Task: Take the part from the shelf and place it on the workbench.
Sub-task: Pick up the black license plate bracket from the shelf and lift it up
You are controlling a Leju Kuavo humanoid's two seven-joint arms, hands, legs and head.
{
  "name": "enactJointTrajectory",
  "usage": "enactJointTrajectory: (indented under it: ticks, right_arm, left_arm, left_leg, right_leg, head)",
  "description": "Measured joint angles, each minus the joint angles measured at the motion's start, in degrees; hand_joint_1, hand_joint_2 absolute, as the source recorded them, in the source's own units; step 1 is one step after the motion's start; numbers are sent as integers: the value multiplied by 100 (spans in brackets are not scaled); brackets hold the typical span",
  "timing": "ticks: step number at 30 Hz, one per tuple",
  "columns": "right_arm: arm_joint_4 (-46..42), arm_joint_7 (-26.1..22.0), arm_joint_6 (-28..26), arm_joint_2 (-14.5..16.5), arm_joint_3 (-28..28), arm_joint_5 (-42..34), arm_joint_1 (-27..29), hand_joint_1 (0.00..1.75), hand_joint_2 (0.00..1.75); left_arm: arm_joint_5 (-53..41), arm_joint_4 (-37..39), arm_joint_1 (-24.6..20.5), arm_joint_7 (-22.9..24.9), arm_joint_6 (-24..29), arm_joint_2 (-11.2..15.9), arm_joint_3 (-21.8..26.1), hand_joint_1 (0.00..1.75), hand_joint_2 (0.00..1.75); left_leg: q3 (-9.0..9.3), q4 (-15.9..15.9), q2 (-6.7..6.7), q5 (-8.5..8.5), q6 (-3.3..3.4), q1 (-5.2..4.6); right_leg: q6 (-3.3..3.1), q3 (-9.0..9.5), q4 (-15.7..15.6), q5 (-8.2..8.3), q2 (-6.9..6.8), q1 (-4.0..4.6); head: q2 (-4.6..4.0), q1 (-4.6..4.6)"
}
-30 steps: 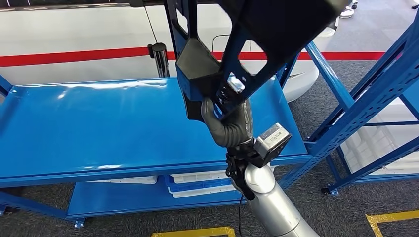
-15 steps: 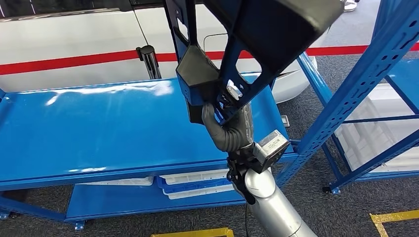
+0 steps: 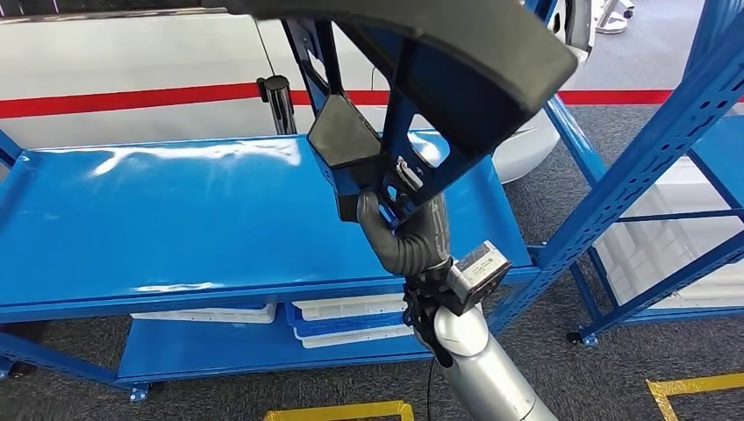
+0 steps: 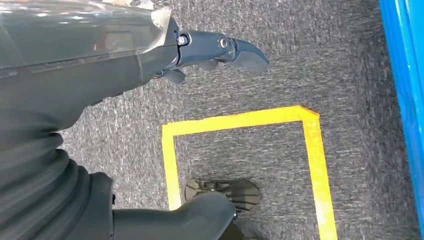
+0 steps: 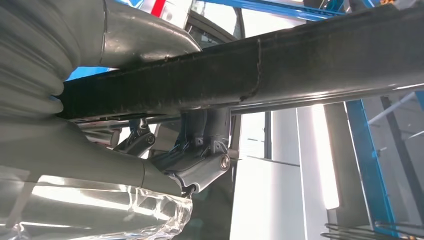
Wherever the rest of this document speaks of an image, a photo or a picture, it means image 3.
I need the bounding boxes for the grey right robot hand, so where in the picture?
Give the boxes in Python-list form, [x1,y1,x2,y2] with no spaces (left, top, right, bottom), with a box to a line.
[355,190,453,250]

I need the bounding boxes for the blue metal shelf rack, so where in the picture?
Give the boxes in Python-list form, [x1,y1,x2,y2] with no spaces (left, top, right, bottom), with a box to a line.
[0,0,744,403]
[566,0,744,348]

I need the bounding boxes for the yellow floor tape square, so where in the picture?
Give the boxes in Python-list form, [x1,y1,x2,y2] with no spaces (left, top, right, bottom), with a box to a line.
[646,371,744,421]
[262,401,415,421]

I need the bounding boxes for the white wheeled base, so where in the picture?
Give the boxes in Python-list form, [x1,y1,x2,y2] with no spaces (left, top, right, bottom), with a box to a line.
[595,0,634,35]

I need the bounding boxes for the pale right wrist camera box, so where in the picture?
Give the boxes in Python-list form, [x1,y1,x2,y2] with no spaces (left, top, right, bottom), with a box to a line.
[450,240,512,318]

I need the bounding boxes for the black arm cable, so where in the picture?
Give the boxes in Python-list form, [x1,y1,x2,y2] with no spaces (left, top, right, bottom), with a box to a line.
[424,357,437,421]

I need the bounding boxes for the black chrome stanchion post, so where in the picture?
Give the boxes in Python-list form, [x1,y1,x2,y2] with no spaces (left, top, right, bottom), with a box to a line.
[257,75,298,137]

